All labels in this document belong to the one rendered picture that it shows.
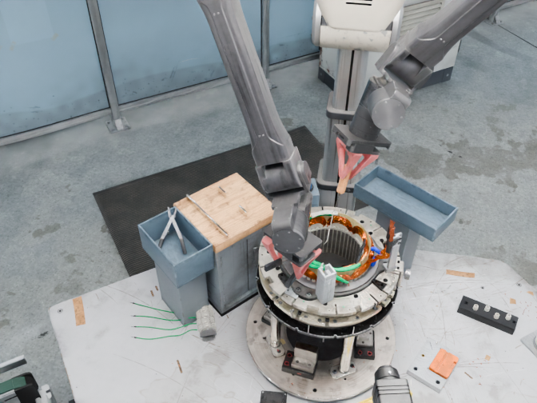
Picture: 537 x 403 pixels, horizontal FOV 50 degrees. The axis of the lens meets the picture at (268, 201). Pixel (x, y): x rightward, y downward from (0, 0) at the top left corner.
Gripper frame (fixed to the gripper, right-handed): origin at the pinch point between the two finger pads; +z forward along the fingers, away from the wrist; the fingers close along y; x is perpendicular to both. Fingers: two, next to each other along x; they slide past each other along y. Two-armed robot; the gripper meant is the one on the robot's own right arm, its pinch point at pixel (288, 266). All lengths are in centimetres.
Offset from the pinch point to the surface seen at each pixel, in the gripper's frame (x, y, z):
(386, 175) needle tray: 51, -9, 10
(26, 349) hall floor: -25, -110, 120
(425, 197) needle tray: 51, 3, 10
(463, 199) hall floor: 179, -26, 108
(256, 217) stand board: 13.5, -22.1, 10.1
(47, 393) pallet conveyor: -41, -43, 53
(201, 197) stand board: 9.0, -37.2, 10.6
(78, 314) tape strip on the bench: -25, -50, 41
